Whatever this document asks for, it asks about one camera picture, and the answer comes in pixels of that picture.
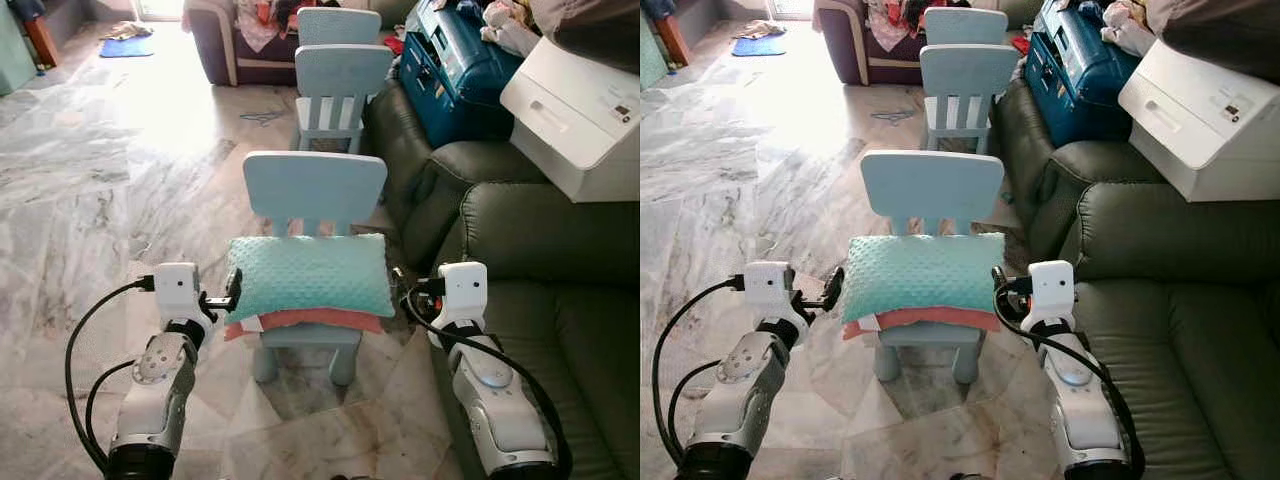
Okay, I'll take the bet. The mint dotted pillow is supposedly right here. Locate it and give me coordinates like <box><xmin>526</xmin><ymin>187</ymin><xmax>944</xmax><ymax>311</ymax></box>
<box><xmin>225</xmin><ymin>234</ymin><xmax>396</xmax><ymax>323</ymax></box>
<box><xmin>840</xmin><ymin>233</ymin><xmax>1008</xmax><ymax>323</ymax></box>

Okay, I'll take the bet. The pink dotted pillow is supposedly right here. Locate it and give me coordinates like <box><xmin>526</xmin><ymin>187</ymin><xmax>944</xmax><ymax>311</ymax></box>
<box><xmin>224</xmin><ymin>308</ymin><xmax>386</xmax><ymax>342</ymax></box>
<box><xmin>842</xmin><ymin>306</ymin><xmax>1003</xmax><ymax>342</ymax></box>

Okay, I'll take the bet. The grey-green leather sofa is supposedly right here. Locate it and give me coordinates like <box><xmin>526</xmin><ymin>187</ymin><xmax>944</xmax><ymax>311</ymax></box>
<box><xmin>1030</xmin><ymin>150</ymin><xmax>1280</xmax><ymax>480</ymax></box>
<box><xmin>990</xmin><ymin>78</ymin><xmax>1076</xmax><ymax>216</ymax></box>
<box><xmin>362</xmin><ymin>80</ymin><xmax>471</xmax><ymax>216</ymax></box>
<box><xmin>400</xmin><ymin>143</ymin><xmax>641</xmax><ymax>480</ymax></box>

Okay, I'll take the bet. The purple sofa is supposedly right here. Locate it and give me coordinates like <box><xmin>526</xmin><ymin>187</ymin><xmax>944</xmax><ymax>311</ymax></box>
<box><xmin>183</xmin><ymin>0</ymin><xmax>301</xmax><ymax>87</ymax></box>
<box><xmin>812</xmin><ymin>0</ymin><xmax>926</xmax><ymax>86</ymax></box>

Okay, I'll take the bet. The light blue child chair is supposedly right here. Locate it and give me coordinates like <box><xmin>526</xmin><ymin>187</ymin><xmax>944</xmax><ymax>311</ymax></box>
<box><xmin>294</xmin><ymin>45</ymin><xmax>395</xmax><ymax>154</ymax></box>
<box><xmin>243</xmin><ymin>151</ymin><xmax>389</xmax><ymax>388</ymax></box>
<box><xmin>919</xmin><ymin>45</ymin><xmax>1017</xmax><ymax>156</ymax></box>
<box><xmin>860</xmin><ymin>150</ymin><xmax>1006</xmax><ymax>387</ymax></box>
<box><xmin>923</xmin><ymin>7</ymin><xmax>1005</xmax><ymax>48</ymax></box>
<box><xmin>296</xmin><ymin>7</ymin><xmax>383</xmax><ymax>48</ymax></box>

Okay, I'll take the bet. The dark blue suitcase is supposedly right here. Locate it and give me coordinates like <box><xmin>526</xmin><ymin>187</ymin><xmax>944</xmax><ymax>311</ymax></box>
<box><xmin>1023</xmin><ymin>0</ymin><xmax>1143</xmax><ymax>150</ymax></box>
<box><xmin>398</xmin><ymin>0</ymin><xmax>548</xmax><ymax>150</ymax></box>

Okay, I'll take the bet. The white plastic appliance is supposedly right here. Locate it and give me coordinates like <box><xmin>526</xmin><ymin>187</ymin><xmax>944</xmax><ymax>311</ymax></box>
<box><xmin>1118</xmin><ymin>40</ymin><xmax>1280</xmax><ymax>203</ymax></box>
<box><xmin>500</xmin><ymin>37</ymin><xmax>641</xmax><ymax>204</ymax></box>

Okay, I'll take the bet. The pile of clothes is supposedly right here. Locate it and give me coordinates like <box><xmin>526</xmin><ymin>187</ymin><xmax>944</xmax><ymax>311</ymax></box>
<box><xmin>865</xmin><ymin>0</ymin><xmax>926</xmax><ymax>51</ymax></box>
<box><xmin>235</xmin><ymin>0</ymin><xmax>301</xmax><ymax>54</ymax></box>

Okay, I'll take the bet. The crumpled beige cloth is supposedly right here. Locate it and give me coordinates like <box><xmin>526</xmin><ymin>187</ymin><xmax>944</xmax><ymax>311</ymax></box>
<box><xmin>1100</xmin><ymin>0</ymin><xmax>1161</xmax><ymax>57</ymax></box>
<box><xmin>480</xmin><ymin>0</ymin><xmax>541</xmax><ymax>57</ymax></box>

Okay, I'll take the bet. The green cabinet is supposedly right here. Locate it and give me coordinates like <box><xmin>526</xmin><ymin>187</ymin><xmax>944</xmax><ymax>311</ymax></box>
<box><xmin>0</xmin><ymin>0</ymin><xmax>39</xmax><ymax>96</ymax></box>
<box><xmin>640</xmin><ymin>30</ymin><xmax>669</xmax><ymax>91</ymax></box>

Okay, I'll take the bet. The patterned blanket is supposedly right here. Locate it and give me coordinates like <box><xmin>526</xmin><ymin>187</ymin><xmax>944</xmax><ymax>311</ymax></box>
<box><xmin>1145</xmin><ymin>0</ymin><xmax>1280</xmax><ymax>83</ymax></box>
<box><xmin>530</xmin><ymin>0</ymin><xmax>641</xmax><ymax>74</ymax></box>

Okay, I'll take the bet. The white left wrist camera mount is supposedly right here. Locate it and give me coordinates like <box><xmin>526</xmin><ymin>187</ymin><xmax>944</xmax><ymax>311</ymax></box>
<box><xmin>745</xmin><ymin>262</ymin><xmax>798</xmax><ymax>328</ymax></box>
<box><xmin>153</xmin><ymin>262</ymin><xmax>207</xmax><ymax>328</ymax></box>

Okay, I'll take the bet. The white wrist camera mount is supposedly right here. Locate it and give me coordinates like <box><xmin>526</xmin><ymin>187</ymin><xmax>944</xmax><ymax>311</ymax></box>
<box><xmin>438</xmin><ymin>262</ymin><xmax>490</xmax><ymax>338</ymax></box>
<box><xmin>1028</xmin><ymin>260</ymin><xmax>1078</xmax><ymax>336</ymax></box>
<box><xmin>745</xmin><ymin>262</ymin><xmax>798</xmax><ymax>328</ymax></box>
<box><xmin>153</xmin><ymin>262</ymin><xmax>207</xmax><ymax>328</ymax></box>

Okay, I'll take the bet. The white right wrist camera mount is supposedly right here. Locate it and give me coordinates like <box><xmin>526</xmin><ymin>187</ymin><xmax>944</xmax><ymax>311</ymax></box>
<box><xmin>1028</xmin><ymin>260</ymin><xmax>1078</xmax><ymax>336</ymax></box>
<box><xmin>438</xmin><ymin>262</ymin><xmax>490</xmax><ymax>338</ymax></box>

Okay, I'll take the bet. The long black left arm cable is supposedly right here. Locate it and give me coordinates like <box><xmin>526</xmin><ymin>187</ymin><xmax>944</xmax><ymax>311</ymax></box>
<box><xmin>65</xmin><ymin>279</ymin><xmax>158</xmax><ymax>473</ymax></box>
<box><xmin>652</xmin><ymin>276</ymin><xmax>749</xmax><ymax>471</ymax></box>

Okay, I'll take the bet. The short black left arm cable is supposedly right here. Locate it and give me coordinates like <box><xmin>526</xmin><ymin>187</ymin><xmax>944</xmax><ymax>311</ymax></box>
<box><xmin>668</xmin><ymin>360</ymin><xmax>726</xmax><ymax>471</ymax></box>
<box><xmin>85</xmin><ymin>360</ymin><xmax>141</xmax><ymax>473</ymax></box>

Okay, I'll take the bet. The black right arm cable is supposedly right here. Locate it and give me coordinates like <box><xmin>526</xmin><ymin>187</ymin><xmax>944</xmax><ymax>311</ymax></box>
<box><xmin>398</xmin><ymin>292</ymin><xmax>573</xmax><ymax>479</ymax></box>
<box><xmin>993</xmin><ymin>290</ymin><xmax>1146</xmax><ymax>479</ymax></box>

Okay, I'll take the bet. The brown wooden post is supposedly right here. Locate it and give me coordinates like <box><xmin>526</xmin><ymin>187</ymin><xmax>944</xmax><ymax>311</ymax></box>
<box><xmin>655</xmin><ymin>12</ymin><xmax>691</xmax><ymax>69</ymax></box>
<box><xmin>22</xmin><ymin>12</ymin><xmax>59</xmax><ymax>71</ymax></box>

